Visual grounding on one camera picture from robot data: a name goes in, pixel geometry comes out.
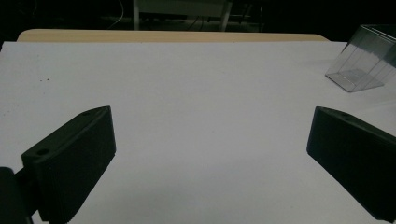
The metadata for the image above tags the white cable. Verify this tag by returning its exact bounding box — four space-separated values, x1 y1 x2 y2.
106 0 125 31

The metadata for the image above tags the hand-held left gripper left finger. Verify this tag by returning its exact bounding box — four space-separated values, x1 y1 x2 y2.
21 105 117 224

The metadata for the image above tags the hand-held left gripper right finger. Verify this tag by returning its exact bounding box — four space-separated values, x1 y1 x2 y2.
305 105 396 223

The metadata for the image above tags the white table mat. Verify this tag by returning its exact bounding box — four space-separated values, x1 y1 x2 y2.
0 41 396 224

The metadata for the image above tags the clear plastic box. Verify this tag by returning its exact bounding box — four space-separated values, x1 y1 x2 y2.
324 23 396 93

